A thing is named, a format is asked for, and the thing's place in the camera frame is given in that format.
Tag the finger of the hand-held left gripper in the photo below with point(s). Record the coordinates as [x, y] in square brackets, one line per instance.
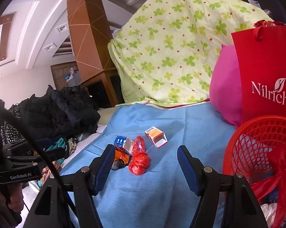
[19, 146]
[50, 153]

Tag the large red plastic bag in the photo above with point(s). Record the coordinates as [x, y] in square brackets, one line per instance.
[278, 171]

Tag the brown wooden door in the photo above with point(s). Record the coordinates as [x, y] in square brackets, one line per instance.
[59, 76]

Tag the orange purple patterned cloth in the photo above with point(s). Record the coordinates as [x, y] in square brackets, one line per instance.
[44, 172]

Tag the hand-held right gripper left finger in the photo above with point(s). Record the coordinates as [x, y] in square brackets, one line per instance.
[104, 165]

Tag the recessed ceiling light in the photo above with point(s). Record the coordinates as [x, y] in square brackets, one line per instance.
[61, 29]
[50, 46]

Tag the red paper bag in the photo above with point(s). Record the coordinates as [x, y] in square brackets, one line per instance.
[264, 59]

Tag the brown wooden cabinet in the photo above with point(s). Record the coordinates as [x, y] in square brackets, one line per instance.
[85, 28]

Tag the pink pillow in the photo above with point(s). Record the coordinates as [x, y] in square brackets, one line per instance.
[223, 87]

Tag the black clothing pile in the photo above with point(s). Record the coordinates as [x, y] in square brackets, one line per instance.
[57, 114]

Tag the orange foil wrapper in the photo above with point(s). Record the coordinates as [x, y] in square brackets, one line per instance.
[120, 158]

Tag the blue blanket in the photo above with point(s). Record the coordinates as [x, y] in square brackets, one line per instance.
[145, 194]

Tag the black white dotted cloth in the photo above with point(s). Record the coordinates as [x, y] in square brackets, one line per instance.
[9, 130]

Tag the teal cloth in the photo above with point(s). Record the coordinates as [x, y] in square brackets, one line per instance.
[59, 143]

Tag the green clover print quilt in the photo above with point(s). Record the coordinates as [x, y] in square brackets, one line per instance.
[169, 40]

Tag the red crinkled plastic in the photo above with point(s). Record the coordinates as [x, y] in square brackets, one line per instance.
[264, 23]

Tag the blue white carton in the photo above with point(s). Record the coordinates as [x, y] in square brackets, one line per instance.
[120, 140]

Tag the knotted red plastic bag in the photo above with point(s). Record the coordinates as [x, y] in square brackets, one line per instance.
[138, 163]

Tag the white plastic bag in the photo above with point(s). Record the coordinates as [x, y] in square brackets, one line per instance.
[269, 215]

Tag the red plastic mesh basket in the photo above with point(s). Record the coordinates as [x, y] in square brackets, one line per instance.
[242, 142]

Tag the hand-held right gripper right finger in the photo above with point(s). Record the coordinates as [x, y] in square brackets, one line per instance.
[188, 171]

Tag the striped yellow dark cloth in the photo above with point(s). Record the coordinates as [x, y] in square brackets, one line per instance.
[72, 144]

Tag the orange white small box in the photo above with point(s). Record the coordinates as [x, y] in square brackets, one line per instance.
[154, 135]

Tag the person's left hand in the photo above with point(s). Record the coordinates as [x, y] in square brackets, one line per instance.
[18, 194]

